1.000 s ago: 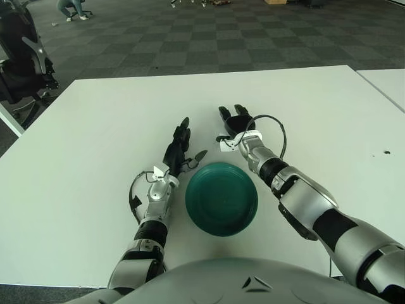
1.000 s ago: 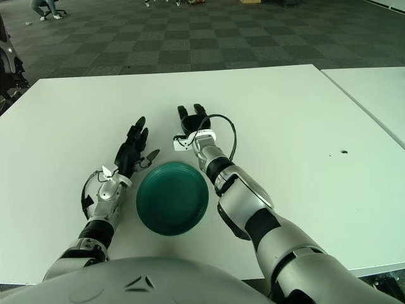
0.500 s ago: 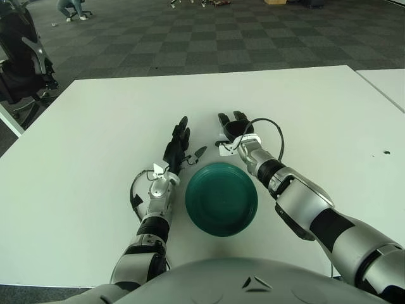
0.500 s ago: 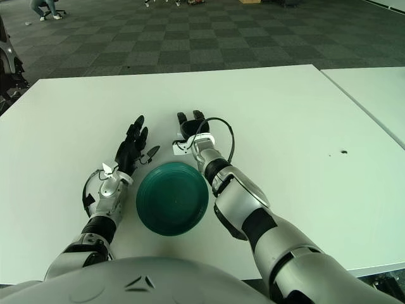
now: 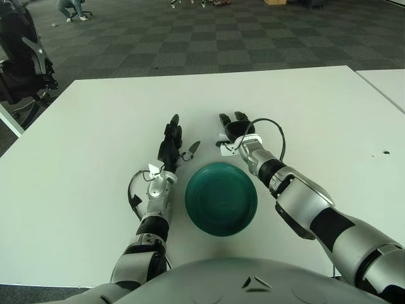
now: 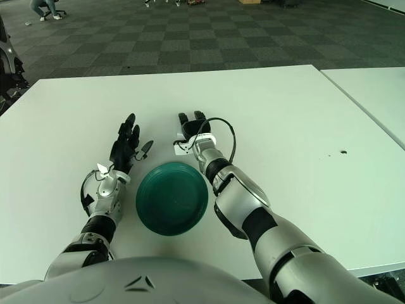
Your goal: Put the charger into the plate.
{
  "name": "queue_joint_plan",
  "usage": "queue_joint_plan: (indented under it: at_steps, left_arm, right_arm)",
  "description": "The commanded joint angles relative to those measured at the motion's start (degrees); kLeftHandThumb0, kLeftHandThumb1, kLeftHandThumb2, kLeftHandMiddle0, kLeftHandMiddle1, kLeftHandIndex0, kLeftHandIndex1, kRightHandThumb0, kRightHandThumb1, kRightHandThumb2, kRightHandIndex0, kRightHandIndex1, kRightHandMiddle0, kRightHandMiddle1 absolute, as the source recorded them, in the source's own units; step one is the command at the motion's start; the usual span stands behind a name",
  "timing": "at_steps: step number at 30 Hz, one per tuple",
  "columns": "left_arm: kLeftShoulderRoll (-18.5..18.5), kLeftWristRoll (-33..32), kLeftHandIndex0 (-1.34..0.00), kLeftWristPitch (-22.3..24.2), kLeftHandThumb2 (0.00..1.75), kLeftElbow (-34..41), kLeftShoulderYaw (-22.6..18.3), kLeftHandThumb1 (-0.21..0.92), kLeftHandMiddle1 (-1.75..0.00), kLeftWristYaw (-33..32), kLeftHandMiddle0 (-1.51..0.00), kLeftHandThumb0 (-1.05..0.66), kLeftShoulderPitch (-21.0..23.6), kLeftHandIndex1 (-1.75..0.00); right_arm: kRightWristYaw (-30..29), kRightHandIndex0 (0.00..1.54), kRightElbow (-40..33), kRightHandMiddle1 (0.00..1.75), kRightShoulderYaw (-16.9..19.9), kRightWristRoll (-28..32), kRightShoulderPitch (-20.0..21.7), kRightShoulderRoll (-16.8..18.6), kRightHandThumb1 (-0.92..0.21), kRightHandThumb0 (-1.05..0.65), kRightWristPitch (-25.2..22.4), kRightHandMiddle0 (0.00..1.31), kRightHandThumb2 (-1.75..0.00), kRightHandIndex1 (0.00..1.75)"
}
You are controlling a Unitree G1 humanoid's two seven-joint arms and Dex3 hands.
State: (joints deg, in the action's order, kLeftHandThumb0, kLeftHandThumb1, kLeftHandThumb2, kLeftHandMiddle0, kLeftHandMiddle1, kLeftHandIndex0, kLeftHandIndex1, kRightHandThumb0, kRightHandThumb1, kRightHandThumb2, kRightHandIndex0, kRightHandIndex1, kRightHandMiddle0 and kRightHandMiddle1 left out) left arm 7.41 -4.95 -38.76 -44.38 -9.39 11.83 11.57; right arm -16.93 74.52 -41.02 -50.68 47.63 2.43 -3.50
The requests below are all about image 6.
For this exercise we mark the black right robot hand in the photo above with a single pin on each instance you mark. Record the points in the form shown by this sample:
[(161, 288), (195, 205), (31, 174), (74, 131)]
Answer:
[(196, 128)]

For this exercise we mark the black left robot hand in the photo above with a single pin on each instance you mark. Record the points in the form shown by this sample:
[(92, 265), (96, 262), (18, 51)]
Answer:
[(121, 155)]

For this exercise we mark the white charger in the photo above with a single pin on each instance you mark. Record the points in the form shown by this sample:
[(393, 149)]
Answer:
[(179, 135)]

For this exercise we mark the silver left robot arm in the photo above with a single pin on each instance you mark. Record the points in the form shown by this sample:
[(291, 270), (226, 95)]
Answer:
[(107, 190)]

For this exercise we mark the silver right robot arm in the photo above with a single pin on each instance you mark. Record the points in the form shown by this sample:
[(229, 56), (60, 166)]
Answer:
[(240, 196)]

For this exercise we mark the green plate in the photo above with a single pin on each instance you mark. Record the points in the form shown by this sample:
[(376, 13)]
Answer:
[(171, 199)]

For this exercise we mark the silver robot torso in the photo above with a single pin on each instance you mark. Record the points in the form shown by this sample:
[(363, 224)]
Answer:
[(142, 278)]

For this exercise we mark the grey caster chair base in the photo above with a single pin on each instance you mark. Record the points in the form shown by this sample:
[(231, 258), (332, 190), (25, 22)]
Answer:
[(146, 1)]

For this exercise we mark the cardboard box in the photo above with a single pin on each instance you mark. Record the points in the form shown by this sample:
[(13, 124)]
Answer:
[(250, 1)]

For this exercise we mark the small black speck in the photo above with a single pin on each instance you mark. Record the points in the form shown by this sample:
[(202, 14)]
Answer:
[(343, 151)]

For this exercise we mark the black swivel chair base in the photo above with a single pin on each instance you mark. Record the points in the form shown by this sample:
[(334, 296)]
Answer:
[(61, 12)]

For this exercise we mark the black office chair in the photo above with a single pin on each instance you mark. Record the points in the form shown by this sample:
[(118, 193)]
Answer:
[(6, 50)]

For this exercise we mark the white side table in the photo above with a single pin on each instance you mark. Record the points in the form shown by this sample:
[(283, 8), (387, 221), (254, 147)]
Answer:
[(373, 92)]

